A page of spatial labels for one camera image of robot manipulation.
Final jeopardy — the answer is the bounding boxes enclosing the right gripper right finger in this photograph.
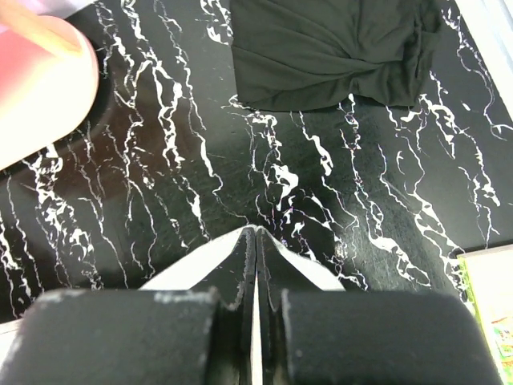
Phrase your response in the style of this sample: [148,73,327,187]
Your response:
[256,229,500,384]

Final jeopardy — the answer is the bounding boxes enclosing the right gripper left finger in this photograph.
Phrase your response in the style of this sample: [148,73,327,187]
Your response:
[1,227,257,384]

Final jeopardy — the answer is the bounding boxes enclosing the grey t-shirt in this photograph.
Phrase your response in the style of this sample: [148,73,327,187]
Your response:
[142,225,343,384]

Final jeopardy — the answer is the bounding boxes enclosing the green treehouse book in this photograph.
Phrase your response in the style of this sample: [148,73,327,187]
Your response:
[458,245,513,384]

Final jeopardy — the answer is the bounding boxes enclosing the pink three-tier shelf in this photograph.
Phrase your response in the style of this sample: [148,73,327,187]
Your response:
[1,1,99,168]

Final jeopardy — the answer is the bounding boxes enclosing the black t-shirt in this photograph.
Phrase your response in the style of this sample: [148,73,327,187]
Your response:
[230,0,442,111]

